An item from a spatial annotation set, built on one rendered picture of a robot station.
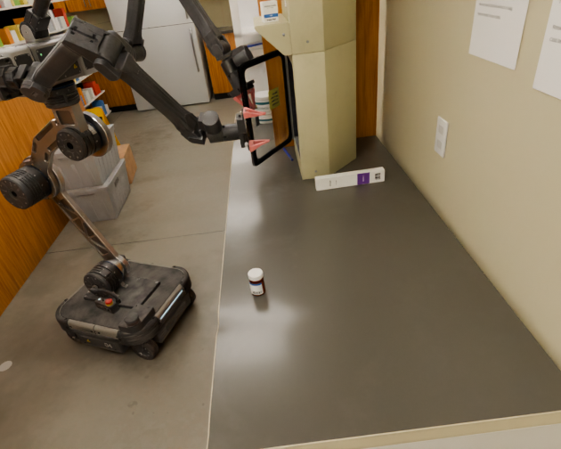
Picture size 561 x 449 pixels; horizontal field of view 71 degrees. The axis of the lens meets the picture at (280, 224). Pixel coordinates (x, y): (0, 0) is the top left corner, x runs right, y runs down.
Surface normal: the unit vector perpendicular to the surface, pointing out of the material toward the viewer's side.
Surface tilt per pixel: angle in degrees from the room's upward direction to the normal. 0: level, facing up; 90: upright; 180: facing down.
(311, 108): 90
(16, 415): 0
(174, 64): 90
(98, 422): 0
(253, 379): 0
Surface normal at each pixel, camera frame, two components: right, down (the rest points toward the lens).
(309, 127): 0.07, 0.54
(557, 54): -0.99, 0.13
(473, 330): -0.11, -0.83
